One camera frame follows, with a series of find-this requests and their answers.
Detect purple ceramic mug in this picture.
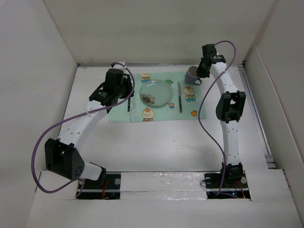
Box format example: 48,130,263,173
184,66,202,86

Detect steel fork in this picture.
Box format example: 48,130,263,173
127,98,131,112

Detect steel table knife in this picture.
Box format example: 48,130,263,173
178,81,182,113

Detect green cartoon print placemat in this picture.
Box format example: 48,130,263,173
108,71,207,123

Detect green floral ceramic plate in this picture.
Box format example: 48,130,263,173
140,79,173,107

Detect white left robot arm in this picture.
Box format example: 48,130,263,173
45,64,133,188

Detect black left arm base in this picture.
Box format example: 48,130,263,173
76,172,122,200

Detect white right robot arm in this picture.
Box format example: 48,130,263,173
196,44,246,190

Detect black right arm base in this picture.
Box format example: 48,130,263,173
200,172,251,199

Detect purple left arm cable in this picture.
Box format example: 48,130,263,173
31,62,135,197

